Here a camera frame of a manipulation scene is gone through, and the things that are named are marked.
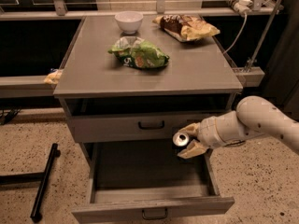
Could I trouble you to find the grey drawer cabinet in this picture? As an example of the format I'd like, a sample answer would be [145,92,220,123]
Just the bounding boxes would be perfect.
[52,14,244,166]

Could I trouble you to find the grey metal ledge rail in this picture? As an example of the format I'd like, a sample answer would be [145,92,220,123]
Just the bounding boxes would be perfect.
[0,76,56,98]

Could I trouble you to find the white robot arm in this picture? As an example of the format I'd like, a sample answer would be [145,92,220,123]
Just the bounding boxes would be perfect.
[173,96,299,159]

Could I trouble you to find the dark grey cabinet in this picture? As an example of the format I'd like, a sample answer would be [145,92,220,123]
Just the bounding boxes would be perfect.
[262,0,299,119]

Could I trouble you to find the open grey middle drawer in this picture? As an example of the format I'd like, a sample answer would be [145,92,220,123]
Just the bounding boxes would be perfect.
[72,140,235,224]

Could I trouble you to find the black metal stand leg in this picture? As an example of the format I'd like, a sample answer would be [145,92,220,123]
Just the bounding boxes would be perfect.
[0,143,61,223]

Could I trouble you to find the grey top drawer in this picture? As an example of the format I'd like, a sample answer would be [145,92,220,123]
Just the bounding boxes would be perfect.
[65,108,234,144]

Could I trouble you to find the blue pepsi can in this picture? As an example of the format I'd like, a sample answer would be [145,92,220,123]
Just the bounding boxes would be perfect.
[173,132,190,147]

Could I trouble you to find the green chip bag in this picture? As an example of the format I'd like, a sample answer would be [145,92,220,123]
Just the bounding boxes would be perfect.
[108,36,170,69]

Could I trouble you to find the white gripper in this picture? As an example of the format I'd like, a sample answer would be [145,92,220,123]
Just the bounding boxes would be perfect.
[178,117,224,159]

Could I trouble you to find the white power cable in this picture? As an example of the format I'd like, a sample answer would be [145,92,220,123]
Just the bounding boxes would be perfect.
[221,12,249,55]

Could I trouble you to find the white ceramic bowl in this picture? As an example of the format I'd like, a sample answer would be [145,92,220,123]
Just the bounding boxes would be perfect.
[115,11,144,34]

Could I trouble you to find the brown yellow chip bag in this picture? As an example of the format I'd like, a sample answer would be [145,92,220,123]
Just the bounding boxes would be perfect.
[152,15,221,42]

